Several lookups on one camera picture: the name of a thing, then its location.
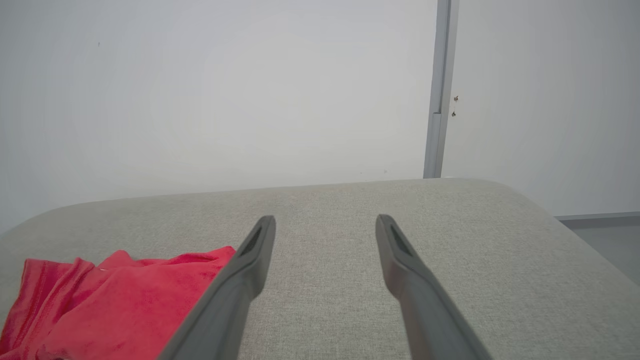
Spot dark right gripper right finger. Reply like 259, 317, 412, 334
375, 213, 494, 360

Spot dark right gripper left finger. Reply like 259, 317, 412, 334
157, 215, 277, 360

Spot red white sports shirt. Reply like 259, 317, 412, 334
0, 245, 237, 360

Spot grey baseboard strip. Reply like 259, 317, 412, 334
554, 211, 640, 230

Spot grey metal wall post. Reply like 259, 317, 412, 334
423, 0, 460, 179

